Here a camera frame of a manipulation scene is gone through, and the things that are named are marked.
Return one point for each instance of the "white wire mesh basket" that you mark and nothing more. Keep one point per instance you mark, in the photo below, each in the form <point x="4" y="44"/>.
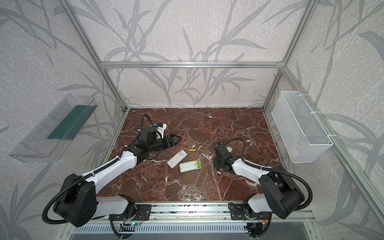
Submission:
<point x="301" y="131"/>

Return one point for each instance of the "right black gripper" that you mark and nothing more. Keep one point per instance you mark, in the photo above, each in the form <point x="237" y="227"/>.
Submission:
<point x="218" y="161"/>

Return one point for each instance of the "white remote control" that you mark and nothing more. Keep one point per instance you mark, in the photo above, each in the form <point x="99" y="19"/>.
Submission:
<point x="177" y="158"/>
<point x="190" y="166"/>

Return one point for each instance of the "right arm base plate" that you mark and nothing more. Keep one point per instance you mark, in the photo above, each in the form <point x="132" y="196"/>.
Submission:
<point x="242" y="212"/>

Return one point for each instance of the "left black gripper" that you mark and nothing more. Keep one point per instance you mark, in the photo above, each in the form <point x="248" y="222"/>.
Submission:
<point x="169" y="141"/>

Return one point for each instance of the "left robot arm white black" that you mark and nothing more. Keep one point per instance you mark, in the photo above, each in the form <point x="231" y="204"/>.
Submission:
<point x="77" y="202"/>

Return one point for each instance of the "clear plastic wall bin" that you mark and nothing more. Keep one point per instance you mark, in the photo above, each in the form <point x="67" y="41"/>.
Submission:
<point x="48" y="141"/>

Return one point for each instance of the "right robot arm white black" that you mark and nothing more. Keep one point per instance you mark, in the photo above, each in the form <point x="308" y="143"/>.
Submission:
<point x="283" y="192"/>

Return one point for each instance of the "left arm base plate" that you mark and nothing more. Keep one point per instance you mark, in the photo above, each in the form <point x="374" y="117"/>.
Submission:
<point x="139" y="213"/>

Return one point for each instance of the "aluminium mounting rail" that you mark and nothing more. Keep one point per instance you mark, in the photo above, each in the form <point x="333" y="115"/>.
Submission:
<point x="208" y="212"/>

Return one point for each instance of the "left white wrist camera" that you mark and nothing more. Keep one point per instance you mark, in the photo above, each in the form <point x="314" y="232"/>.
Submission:
<point x="160" y="130"/>

